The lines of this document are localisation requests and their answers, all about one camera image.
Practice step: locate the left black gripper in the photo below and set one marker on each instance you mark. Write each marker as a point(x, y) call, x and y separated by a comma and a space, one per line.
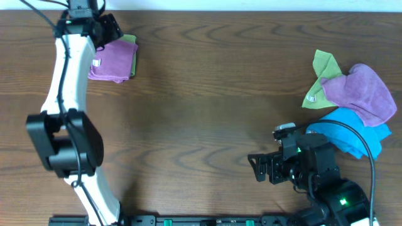
point(110, 28)

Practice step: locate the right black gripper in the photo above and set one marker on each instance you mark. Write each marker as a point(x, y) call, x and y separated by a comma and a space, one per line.
point(271, 167)

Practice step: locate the purple cloth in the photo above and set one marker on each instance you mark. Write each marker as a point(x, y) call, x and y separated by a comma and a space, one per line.
point(362, 91)
point(113, 63)

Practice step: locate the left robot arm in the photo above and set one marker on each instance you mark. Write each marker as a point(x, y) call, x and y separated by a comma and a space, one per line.
point(65, 139)

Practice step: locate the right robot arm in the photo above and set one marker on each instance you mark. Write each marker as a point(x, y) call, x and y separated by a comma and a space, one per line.
point(333, 200)

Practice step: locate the folded green cloth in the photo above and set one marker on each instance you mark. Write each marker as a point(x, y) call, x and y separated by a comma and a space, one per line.
point(131, 39)

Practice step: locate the blue cloth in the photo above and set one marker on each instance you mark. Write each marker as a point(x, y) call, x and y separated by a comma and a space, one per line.
point(346, 140)

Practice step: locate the crumpled green cloth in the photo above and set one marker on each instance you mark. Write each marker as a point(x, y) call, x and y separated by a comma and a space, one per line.
point(325, 66)

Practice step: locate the crumpled purple cloth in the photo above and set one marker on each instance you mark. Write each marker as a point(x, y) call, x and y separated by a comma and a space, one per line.
point(362, 91)

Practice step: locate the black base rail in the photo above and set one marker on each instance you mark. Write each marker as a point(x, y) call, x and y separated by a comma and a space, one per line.
point(152, 220)

